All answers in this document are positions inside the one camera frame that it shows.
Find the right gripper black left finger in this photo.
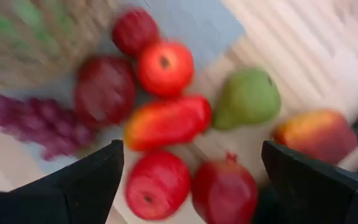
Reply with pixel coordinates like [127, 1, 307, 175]
[0, 139, 126, 224]

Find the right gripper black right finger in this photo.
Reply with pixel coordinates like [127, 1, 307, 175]
[261, 139, 358, 224]

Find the yellow red peach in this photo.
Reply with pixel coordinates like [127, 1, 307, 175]
[271, 108, 358, 164]

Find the purple grape bunch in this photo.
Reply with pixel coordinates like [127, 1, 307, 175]
[0, 93, 96, 161]

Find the red pomegranate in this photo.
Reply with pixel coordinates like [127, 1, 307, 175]
[191, 151, 259, 224]

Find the dark red apple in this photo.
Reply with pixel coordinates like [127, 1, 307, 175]
[111, 8, 162, 57]
[75, 55, 136, 126]

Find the green pear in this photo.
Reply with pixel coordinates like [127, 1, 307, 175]
[213, 67, 282, 131]

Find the red orange mango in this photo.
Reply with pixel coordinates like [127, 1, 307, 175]
[124, 95, 213, 152]

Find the woven rope basket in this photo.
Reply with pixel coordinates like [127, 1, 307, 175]
[0, 0, 121, 91]

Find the grey woven placemat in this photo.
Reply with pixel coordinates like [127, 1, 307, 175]
[35, 0, 246, 175]

